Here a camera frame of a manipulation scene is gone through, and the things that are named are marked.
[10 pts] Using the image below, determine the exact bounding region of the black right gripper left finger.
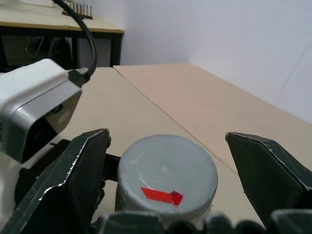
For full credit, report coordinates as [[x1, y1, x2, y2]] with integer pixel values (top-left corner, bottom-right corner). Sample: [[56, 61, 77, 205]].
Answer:
[[0, 128, 111, 234]]

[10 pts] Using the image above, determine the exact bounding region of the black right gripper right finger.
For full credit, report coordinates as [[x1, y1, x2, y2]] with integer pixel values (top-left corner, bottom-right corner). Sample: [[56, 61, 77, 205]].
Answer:
[[225, 132, 312, 228]]

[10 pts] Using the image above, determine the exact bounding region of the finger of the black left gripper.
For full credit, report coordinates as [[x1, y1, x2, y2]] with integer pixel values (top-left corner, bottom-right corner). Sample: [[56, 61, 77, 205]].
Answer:
[[104, 154, 121, 182]]

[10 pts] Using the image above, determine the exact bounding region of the grey cylindrical container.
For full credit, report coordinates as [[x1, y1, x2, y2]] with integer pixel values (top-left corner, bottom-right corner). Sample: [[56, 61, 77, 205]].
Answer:
[[115, 134, 218, 220]]

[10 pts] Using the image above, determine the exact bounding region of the brown wooden peg rack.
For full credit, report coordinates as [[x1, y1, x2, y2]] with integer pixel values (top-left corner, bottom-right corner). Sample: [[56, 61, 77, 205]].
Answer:
[[61, 1, 94, 21]]

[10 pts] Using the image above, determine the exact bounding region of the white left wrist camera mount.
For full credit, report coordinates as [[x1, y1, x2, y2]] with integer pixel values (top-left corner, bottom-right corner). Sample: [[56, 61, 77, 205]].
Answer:
[[0, 58, 83, 170]]

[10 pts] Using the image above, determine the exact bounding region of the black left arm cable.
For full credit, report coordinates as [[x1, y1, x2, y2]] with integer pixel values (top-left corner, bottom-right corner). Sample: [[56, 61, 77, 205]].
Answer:
[[53, 0, 98, 87]]

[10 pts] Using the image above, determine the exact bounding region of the wooden table with black frame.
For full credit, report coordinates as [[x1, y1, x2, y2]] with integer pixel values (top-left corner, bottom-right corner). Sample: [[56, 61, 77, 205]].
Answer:
[[0, 0, 125, 73]]

